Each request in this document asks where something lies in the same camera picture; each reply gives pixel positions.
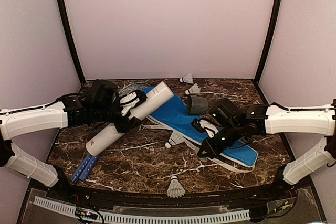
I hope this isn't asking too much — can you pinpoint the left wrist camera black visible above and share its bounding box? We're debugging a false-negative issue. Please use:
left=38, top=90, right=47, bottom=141
left=90, top=79, right=119, bottom=109

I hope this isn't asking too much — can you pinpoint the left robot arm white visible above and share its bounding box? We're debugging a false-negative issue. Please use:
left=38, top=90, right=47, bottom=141
left=1, top=90, right=147, bottom=201

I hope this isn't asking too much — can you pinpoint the white shuttlecock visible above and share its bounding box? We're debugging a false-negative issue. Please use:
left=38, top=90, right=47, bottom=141
left=185, top=83, right=201, bottom=95
left=165, top=131, right=184, bottom=148
left=166, top=176, right=186, bottom=198

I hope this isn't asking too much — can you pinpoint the white shuttlecock tube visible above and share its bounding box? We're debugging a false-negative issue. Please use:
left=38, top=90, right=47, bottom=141
left=86, top=81, right=174, bottom=156

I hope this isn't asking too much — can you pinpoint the white shuttlecock back wall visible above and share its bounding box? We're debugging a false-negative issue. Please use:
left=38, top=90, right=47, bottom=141
left=179, top=73, right=194, bottom=84

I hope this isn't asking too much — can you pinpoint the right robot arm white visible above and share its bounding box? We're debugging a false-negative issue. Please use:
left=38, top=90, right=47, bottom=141
left=192, top=99, right=335, bottom=200

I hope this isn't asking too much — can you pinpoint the grey tube cap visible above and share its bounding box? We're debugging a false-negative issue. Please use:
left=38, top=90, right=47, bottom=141
left=186, top=95, right=209, bottom=115

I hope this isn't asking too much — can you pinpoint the white slotted cable duct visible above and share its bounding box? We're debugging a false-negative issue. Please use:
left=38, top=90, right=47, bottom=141
left=33, top=196, right=250, bottom=223

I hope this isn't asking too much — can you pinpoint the blue racket cover bag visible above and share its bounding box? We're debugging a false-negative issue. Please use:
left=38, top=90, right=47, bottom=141
left=147, top=94, right=258, bottom=173

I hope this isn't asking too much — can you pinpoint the blue badminton racket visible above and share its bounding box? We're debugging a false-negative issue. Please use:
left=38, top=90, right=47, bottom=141
left=79, top=154, right=99, bottom=181
left=71, top=82, right=156, bottom=183

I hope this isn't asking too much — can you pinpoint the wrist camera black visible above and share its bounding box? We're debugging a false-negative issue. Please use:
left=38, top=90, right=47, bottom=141
left=209, top=98, right=238, bottom=127
left=90, top=79, right=119, bottom=109

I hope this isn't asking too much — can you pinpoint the white shuttlecock front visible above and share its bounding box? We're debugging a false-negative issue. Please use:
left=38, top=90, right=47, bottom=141
left=166, top=176, right=186, bottom=198

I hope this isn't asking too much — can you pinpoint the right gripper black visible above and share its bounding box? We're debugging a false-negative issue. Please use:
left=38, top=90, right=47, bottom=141
left=197, top=121, right=243, bottom=159

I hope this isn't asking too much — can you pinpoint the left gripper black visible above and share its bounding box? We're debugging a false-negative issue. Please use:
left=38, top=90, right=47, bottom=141
left=93, top=98, right=143, bottom=133

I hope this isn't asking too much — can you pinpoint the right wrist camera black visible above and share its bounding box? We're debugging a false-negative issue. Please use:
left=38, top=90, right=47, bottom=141
left=209, top=98, right=238, bottom=127

